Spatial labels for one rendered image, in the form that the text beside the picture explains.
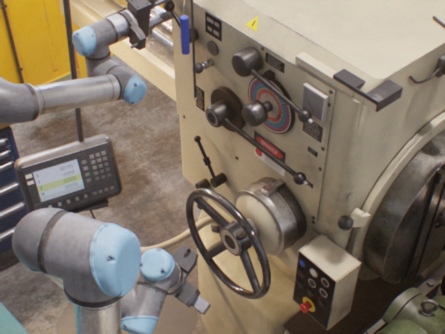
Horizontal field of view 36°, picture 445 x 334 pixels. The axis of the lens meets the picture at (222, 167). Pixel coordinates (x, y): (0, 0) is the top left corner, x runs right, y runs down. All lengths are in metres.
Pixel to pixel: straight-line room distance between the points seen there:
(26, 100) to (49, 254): 0.61
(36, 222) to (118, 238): 0.15
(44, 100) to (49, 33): 2.79
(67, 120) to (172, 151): 0.77
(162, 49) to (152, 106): 1.68
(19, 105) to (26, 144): 2.77
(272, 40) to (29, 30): 2.80
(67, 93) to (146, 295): 0.57
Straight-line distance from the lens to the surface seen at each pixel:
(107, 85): 1.86
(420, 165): 2.00
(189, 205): 2.08
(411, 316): 1.98
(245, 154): 2.14
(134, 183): 4.08
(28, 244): 1.21
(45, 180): 2.40
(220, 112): 2.03
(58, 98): 1.77
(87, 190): 2.44
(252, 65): 1.84
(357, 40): 1.80
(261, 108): 1.85
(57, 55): 4.64
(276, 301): 2.77
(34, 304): 3.62
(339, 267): 1.95
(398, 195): 1.99
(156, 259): 1.54
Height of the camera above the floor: 2.86
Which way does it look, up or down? 44 degrees down
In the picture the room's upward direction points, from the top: straight up
